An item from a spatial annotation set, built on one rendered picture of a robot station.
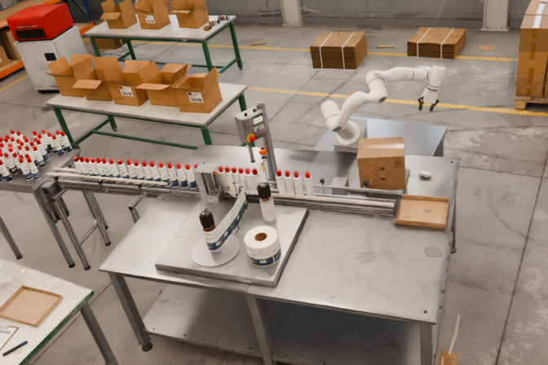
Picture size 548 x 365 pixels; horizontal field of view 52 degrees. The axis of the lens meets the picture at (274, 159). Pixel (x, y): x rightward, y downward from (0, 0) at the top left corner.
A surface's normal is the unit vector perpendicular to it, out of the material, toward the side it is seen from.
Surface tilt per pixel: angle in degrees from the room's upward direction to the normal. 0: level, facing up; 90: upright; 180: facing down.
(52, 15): 90
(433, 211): 0
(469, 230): 0
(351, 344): 2
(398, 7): 90
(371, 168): 90
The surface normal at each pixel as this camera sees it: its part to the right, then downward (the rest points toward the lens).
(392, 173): -0.18, 0.55
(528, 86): -0.47, 0.54
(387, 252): -0.17, -0.83
